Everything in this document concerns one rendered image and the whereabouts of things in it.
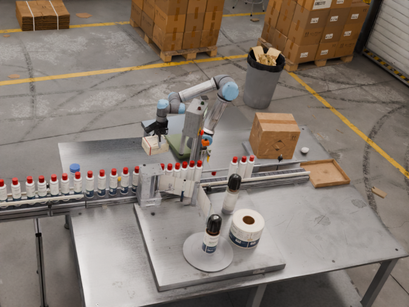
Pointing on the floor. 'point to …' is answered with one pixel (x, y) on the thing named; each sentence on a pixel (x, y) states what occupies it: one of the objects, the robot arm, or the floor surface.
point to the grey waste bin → (259, 87)
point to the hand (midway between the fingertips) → (155, 142)
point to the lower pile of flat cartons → (42, 15)
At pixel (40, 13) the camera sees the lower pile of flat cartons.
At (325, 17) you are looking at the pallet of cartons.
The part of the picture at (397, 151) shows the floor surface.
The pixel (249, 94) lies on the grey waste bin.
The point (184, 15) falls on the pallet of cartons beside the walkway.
